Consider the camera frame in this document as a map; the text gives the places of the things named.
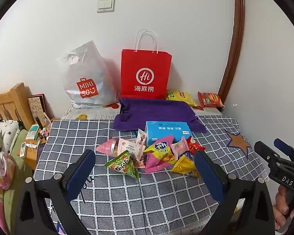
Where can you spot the orange chip bag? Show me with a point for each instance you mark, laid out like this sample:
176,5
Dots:
210,99

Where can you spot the wooden bedside table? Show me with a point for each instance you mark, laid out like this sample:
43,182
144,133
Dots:
30,160

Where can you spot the red snack packet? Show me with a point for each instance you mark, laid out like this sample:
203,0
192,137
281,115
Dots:
194,146

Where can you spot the green blanket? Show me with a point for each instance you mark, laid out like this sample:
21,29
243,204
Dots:
18,144

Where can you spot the pink jelly cup packet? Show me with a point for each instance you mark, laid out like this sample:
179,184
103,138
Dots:
106,148

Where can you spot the green white box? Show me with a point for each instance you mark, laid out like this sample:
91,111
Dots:
32,131

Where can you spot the blue snack packet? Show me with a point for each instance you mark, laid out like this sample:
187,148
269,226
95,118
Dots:
188,154

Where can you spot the yellow triangle snack packet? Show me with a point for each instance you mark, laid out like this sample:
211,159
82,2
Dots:
183,166

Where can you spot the blue tissue box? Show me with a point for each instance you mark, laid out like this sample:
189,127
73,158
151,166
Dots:
166,129

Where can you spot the red paper bag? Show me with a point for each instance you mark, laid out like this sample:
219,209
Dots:
147,61

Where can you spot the patterned paper box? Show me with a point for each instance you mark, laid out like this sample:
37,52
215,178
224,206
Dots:
35,110

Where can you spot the pink yellow chip bag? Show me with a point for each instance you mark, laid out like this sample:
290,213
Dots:
159,151

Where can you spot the white pink packet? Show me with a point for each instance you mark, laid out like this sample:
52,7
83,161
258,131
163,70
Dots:
131,149

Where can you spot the white light switch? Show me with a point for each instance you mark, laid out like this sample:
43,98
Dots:
105,5

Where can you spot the white remote control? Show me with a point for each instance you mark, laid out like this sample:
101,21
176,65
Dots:
22,149

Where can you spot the purple towel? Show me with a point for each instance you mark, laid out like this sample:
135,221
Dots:
156,112

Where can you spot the person's right hand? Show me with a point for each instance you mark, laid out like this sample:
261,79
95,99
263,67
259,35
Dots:
280,208

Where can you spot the pink peach snack packet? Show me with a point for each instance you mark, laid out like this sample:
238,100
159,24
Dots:
180,148

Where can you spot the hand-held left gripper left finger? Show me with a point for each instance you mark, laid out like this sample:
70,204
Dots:
82,171

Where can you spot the floral white pillow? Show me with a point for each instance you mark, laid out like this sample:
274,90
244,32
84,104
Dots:
2,132

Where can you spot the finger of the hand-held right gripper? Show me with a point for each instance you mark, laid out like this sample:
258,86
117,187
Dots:
283,145
264,149

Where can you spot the white plastic bag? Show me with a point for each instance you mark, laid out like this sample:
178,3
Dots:
88,73

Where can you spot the wooden door frame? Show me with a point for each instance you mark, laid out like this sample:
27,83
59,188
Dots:
237,29

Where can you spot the small cartoon-print packet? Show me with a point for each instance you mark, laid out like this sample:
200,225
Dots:
141,137

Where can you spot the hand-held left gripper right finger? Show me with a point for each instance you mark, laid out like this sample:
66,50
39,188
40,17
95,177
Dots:
208,173

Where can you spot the green triangle snack packet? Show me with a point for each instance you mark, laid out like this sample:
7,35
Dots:
122,165

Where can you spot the pink plastic bag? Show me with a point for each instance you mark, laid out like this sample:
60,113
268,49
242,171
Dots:
0,171

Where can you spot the wooden headboard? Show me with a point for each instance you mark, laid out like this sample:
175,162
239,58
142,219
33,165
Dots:
14,98

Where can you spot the grey checked cloth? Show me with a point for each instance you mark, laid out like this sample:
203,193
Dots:
137,200

